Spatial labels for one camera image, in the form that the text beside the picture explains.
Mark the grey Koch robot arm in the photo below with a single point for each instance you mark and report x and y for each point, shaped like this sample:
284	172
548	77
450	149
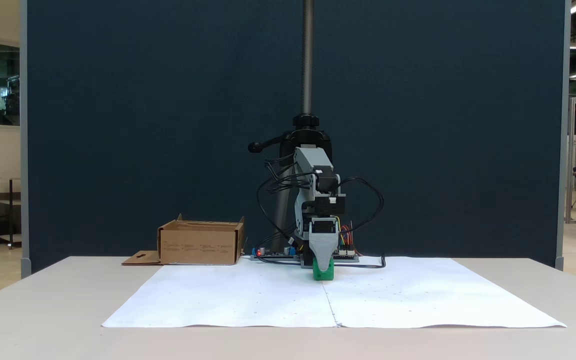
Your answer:
313	162

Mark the green dice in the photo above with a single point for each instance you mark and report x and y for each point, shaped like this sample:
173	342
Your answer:
324	275

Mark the blue circuit board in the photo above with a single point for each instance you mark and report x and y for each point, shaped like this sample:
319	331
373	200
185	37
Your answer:
273	254

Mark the brown cardboard box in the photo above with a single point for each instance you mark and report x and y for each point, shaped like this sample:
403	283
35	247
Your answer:
198	245

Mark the framed wall window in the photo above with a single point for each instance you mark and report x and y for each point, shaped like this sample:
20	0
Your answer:
5	82

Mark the white paper sheet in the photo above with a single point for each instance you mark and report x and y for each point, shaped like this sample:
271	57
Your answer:
228	295
418	295

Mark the dark blue partition panel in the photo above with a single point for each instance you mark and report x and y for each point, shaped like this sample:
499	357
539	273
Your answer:
143	125

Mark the black shelf cart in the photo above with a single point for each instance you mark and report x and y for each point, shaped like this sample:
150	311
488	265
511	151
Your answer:
9	210

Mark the black and grey camera stand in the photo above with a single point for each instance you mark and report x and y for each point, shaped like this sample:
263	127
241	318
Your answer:
307	60

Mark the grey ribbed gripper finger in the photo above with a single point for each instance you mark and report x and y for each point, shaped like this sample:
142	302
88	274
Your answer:
324	250

